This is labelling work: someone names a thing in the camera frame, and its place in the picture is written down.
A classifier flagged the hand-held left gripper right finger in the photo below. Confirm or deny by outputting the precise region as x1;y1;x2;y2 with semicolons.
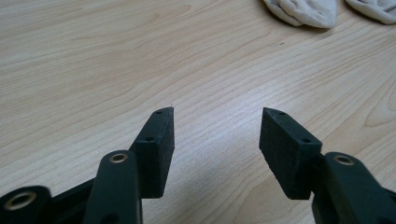
258;106;323;201

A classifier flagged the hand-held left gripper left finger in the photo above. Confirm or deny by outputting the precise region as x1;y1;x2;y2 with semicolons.
129;106;177;200

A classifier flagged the white sock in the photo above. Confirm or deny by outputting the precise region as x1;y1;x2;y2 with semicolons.
262;0;338;30
345;0;396;25

